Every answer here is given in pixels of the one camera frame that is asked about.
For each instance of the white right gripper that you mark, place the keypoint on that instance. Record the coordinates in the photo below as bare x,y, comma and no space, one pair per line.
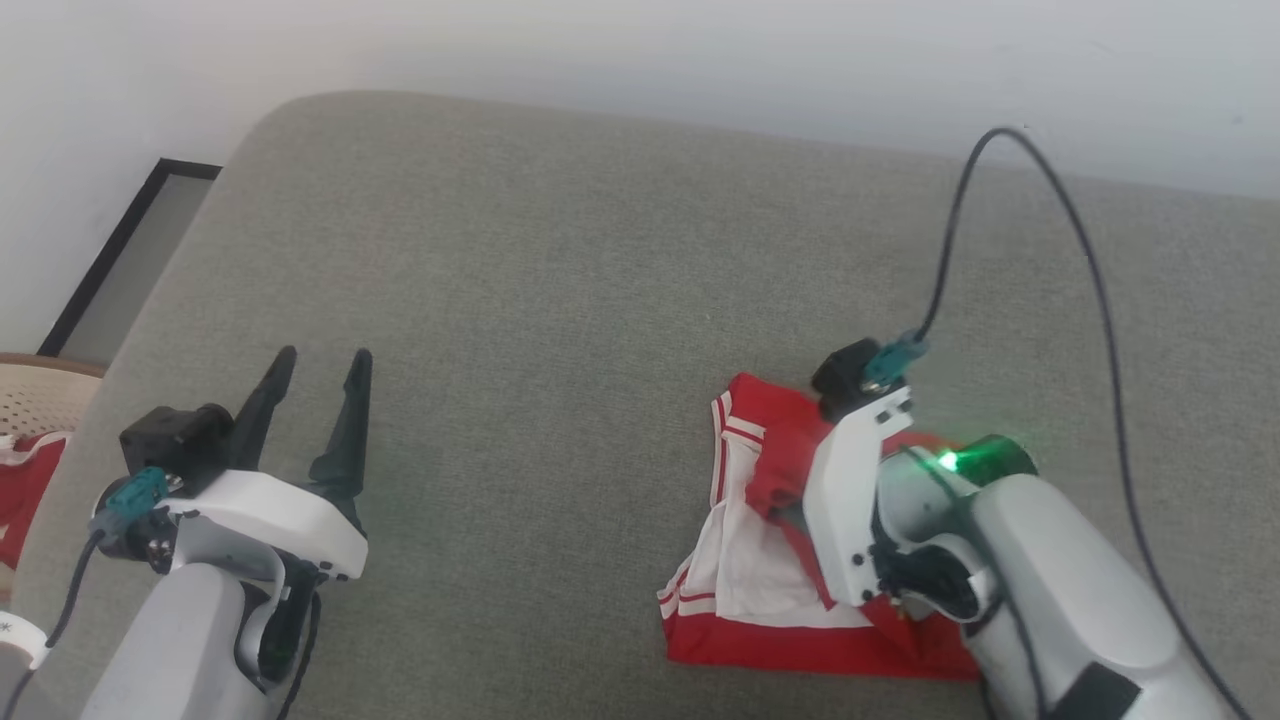
840,500

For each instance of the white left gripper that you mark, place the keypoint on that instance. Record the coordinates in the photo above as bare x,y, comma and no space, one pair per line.
280,515

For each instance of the red shirt with white sleeves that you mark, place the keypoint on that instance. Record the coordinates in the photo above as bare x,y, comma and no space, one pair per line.
740,560

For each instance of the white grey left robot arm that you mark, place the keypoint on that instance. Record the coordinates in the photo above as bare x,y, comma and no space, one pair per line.
180,640

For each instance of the black framed panel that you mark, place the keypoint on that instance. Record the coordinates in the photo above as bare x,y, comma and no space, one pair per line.
140,260

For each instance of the beige perforated laundry basket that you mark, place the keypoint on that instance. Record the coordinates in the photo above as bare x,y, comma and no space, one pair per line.
40,400

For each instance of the grey-green fabric sofa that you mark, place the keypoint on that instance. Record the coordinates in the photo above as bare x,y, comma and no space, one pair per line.
560,300

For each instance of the red and white garment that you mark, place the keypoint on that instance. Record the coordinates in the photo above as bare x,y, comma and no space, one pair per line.
25,490

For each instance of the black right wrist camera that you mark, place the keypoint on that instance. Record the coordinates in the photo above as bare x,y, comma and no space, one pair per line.
845,370

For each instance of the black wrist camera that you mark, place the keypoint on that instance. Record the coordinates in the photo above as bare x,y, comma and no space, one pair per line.
170,440
845,370

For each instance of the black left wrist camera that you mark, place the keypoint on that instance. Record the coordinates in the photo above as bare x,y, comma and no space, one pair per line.
170,440

